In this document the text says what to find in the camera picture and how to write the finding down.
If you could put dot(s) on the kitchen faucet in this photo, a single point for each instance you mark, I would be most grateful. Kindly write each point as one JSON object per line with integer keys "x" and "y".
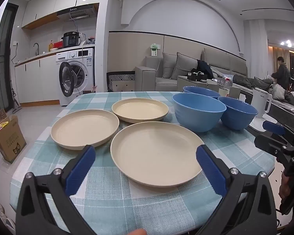
{"x": 36, "y": 47}

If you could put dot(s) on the black pressure cooker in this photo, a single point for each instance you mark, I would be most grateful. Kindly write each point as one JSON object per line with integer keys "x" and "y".
{"x": 69, "y": 39}

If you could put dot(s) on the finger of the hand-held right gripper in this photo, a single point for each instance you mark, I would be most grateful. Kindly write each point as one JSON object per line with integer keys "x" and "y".
{"x": 269, "y": 143}
{"x": 273, "y": 127}

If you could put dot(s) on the wall switch with green sticker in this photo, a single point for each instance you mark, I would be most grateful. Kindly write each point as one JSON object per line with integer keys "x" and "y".
{"x": 154, "y": 50}

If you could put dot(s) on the grey sofa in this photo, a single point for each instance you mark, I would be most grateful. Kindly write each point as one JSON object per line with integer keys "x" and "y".
{"x": 147, "y": 78}

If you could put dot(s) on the red box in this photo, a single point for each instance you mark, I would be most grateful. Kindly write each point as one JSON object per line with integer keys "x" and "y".
{"x": 58, "y": 45}

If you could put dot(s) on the blue bowl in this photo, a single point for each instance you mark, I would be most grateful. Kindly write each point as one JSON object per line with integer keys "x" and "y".
{"x": 198, "y": 112}
{"x": 201, "y": 91}
{"x": 237, "y": 115}

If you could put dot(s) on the beige round plate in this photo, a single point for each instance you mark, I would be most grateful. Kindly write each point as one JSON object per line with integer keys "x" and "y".
{"x": 139, "y": 110}
{"x": 83, "y": 127}
{"x": 156, "y": 151}

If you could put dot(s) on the grey side cabinet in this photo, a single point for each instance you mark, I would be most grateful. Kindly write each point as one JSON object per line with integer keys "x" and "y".
{"x": 183, "y": 83}

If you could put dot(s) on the white kitchen base cabinets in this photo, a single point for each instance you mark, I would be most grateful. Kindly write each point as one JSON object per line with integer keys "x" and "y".
{"x": 36, "y": 78}

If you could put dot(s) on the teal checkered tablecloth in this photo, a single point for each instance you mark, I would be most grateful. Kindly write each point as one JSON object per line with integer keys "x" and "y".
{"x": 107, "y": 200}

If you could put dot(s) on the white washing machine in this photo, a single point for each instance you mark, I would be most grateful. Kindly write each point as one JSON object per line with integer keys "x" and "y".
{"x": 85, "y": 63}

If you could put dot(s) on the clear plastic bottle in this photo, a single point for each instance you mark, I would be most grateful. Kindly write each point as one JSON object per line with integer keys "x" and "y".
{"x": 227, "y": 87}

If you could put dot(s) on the yellow bottle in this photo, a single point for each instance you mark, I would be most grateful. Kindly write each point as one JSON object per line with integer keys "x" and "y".
{"x": 51, "y": 46}

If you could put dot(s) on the person's right hand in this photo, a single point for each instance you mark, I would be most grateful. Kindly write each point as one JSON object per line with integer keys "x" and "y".
{"x": 284, "y": 188}

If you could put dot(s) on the black jacket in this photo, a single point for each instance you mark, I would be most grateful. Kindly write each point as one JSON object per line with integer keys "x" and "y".
{"x": 204, "y": 68}

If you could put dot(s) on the white electric kettle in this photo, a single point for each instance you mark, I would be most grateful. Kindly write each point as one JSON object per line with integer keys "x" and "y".
{"x": 258, "y": 102}

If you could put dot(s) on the chair with patterned cushion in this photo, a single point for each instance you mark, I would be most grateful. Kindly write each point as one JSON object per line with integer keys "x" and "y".
{"x": 121, "y": 82}

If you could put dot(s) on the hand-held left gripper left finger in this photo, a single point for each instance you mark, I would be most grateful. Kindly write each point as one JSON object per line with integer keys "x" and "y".
{"x": 79, "y": 169}

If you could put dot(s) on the grey daybed with clothes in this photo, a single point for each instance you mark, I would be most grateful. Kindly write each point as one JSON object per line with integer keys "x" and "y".
{"x": 281, "y": 95}

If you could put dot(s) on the floor mop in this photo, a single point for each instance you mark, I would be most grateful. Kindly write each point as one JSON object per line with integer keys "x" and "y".
{"x": 16, "y": 102}

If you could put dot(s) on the beige cup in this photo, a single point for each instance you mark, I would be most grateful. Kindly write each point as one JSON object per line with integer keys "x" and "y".
{"x": 234, "y": 92}

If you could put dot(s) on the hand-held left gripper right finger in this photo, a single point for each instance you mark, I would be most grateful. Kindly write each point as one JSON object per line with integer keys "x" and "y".
{"x": 210, "y": 169}

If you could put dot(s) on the person's left hand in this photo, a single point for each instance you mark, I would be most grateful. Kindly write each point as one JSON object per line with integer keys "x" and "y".
{"x": 137, "y": 232}

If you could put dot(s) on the range hood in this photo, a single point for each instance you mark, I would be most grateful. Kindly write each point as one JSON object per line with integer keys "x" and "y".
{"x": 76, "y": 13}

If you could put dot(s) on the white kitchen wall cabinets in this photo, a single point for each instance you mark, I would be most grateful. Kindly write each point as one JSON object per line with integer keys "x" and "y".
{"x": 51, "y": 2}

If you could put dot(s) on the black box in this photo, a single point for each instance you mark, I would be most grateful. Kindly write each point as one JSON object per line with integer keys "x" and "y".
{"x": 196, "y": 77}

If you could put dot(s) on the grey sofa cushion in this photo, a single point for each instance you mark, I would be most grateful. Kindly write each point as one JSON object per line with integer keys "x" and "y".
{"x": 185, "y": 66}
{"x": 169, "y": 64}

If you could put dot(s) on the brown cardboard box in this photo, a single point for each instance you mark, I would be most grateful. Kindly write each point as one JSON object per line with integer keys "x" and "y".
{"x": 9, "y": 139}

